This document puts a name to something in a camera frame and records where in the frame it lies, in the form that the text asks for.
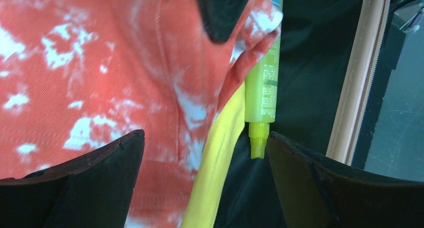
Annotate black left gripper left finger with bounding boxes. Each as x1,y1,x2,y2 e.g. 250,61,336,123
0,129,145,228

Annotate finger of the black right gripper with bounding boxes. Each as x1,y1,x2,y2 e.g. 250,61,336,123
197,0,249,43

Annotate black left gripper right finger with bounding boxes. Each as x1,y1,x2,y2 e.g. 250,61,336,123
266,132,424,228

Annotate pink hard shell suitcase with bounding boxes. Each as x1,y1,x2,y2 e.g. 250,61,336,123
214,0,391,228

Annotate red white tie-dye cloth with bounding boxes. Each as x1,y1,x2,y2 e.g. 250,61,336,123
0,0,283,228

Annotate yellow green spray bottle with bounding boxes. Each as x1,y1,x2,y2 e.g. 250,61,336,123
244,0,285,160

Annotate yellow folded cloth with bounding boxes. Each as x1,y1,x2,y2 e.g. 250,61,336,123
181,84,245,228

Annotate aluminium base frame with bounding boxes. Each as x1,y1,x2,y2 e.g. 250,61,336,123
351,0,424,182

